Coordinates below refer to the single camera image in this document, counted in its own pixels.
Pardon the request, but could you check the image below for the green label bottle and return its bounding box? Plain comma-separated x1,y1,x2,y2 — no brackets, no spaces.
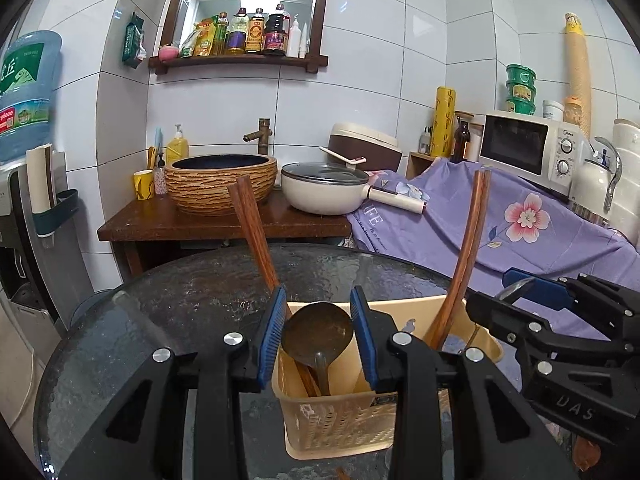
215,12,230,56

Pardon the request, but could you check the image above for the white microwave oven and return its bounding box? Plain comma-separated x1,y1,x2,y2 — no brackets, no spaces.
478,109,586,197

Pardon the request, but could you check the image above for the woven pattern wash basin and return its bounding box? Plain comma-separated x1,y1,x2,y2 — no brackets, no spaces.
163,153,278,216

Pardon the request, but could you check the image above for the cream plastic utensil holder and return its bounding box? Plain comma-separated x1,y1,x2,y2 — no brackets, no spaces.
270,295,504,461

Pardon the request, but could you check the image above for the yellow cup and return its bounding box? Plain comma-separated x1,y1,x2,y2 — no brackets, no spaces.
132,169,155,201

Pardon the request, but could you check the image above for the white kettle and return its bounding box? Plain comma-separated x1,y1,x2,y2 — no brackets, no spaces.
569,137,624,217

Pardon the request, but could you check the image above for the green wall packet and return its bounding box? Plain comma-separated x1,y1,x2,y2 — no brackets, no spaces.
122,11,148,69

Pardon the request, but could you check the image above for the yellow cling film roll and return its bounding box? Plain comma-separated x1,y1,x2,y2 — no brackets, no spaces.
430,86,459,159

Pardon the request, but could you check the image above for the teal plastic wall holder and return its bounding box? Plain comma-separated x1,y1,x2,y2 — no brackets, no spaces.
31,188,81,239

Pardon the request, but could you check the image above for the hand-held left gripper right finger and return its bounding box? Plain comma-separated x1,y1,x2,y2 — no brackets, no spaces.
350,286,581,480

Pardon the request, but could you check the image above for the yellow soap dispenser bottle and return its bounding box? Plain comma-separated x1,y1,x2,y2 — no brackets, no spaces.
166,123,190,165

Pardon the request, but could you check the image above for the brown and cream rice cooker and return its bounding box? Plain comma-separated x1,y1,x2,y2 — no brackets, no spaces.
328,122,404,174

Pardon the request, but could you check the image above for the grey water dispenser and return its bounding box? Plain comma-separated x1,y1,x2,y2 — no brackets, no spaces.
0,152,97,342

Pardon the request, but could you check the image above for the purple floral cloth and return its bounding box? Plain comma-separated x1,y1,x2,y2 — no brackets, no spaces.
345,157,640,342

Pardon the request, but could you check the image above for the brown glass bottle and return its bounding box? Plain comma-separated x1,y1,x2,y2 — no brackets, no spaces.
451,115,474,163

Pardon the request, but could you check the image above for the small patterned bottle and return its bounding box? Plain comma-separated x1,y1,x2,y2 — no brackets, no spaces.
153,154,169,195

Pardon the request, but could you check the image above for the wooden wall shelf with mirror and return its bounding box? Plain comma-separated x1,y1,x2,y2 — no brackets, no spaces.
148,0,337,76

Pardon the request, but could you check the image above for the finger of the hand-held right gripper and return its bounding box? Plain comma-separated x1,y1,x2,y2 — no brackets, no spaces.
465,289,640,362
502,268,640,342

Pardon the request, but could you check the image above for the white squeeze bottle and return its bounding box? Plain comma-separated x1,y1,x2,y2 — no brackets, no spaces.
286,17,302,59

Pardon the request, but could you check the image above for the small wooden box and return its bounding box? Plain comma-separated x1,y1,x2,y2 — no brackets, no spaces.
407,150,441,179

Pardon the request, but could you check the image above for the tall stack of paper cups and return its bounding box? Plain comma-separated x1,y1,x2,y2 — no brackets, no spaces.
564,12,594,142

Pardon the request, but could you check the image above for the dark soy sauce bottle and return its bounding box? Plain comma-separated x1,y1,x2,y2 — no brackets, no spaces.
263,3,290,56

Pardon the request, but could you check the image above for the oil bottle with purple label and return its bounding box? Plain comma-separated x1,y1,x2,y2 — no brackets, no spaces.
227,7,250,55

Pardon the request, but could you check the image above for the bronze faucet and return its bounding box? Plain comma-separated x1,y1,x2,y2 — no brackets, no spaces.
242,117,274,156

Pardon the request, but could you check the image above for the cream pan with glass lid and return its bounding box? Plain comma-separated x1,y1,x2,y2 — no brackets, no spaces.
280,161,429,215

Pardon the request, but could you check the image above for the blue water jug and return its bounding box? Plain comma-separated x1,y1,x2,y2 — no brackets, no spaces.
0,30,64,164

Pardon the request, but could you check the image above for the brown bottle with yellow label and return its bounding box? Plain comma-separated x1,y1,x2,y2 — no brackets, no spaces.
245,8,266,55

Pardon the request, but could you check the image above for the wooden washstand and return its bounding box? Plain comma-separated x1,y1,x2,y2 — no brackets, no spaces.
97,192,354,277

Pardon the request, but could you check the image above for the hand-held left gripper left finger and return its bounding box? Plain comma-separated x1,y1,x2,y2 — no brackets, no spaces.
55,284,289,480

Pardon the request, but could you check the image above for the jar with yellow lid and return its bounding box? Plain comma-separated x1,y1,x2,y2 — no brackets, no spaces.
563,95,586,129

